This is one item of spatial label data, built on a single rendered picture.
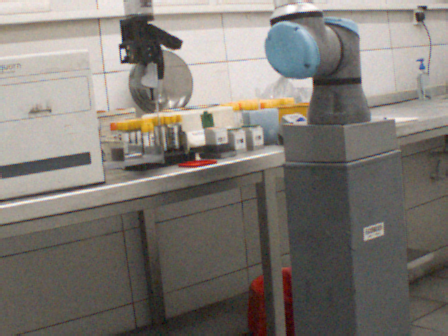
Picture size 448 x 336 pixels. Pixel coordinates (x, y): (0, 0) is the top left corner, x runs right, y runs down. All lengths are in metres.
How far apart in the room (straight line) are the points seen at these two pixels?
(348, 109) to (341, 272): 0.36
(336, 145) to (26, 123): 0.65
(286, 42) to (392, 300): 0.65
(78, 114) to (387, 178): 0.70
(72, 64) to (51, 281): 0.92
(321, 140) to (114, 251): 1.04
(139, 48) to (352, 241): 0.70
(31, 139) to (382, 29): 2.19
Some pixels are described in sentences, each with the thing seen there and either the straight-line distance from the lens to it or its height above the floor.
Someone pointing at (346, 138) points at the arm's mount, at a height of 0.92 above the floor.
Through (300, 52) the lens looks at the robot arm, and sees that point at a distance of 1.44.
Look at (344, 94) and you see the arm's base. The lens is 1.57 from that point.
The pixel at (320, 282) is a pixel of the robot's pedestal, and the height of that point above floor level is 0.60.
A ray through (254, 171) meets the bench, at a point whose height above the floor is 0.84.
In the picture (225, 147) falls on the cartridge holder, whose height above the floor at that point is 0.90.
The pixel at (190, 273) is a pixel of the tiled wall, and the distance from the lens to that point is 2.58.
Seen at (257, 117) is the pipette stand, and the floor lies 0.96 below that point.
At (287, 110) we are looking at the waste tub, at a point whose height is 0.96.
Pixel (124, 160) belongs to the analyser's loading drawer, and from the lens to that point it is 1.65.
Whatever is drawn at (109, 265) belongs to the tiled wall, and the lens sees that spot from 2.39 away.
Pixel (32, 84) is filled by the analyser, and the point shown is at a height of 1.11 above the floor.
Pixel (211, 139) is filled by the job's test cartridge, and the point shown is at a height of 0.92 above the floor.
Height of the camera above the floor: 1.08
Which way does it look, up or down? 3 degrees down
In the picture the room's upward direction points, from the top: 6 degrees counter-clockwise
